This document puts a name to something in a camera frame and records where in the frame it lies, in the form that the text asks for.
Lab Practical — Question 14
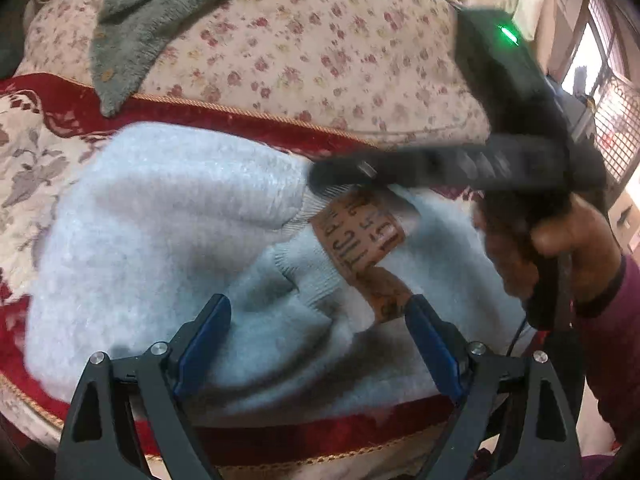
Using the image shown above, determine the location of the light blue sweater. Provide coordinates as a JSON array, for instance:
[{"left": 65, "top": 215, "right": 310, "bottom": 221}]
[{"left": 24, "top": 122, "right": 532, "bottom": 429}]

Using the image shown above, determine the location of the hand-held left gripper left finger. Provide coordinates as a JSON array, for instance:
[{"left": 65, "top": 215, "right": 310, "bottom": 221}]
[{"left": 54, "top": 294, "right": 232, "bottom": 480}]

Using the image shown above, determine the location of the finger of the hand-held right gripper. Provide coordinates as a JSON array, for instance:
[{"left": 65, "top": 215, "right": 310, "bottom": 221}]
[{"left": 306, "top": 144, "right": 503, "bottom": 198}]

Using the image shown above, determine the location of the grey-green fleece garment with buttons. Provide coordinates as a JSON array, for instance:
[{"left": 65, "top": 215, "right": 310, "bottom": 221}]
[{"left": 90, "top": 0, "right": 283, "bottom": 119}]

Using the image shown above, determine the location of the window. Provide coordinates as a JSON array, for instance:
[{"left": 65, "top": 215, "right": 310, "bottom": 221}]
[{"left": 560, "top": 0, "right": 640, "bottom": 253}]

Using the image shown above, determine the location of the person's right forearm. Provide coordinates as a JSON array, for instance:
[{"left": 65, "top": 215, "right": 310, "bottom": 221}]
[{"left": 570, "top": 255, "right": 640, "bottom": 458}]

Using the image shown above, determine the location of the person's right hand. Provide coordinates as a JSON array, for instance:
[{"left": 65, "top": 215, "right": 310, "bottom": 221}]
[{"left": 472, "top": 194, "right": 626, "bottom": 311}]

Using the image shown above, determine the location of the red and white floral blanket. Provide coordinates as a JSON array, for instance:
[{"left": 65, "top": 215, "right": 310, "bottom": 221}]
[{"left": 0, "top": 74, "right": 556, "bottom": 480}]

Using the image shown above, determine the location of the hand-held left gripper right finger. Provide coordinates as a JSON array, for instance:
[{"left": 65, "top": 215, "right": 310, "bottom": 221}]
[{"left": 406, "top": 294, "right": 584, "bottom": 480}]

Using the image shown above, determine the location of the pink floral quilt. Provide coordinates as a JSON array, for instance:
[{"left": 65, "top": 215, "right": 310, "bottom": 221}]
[{"left": 15, "top": 0, "right": 495, "bottom": 150}]

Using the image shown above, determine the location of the black cable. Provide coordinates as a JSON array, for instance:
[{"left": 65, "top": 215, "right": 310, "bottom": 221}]
[{"left": 504, "top": 317, "right": 531, "bottom": 358}]

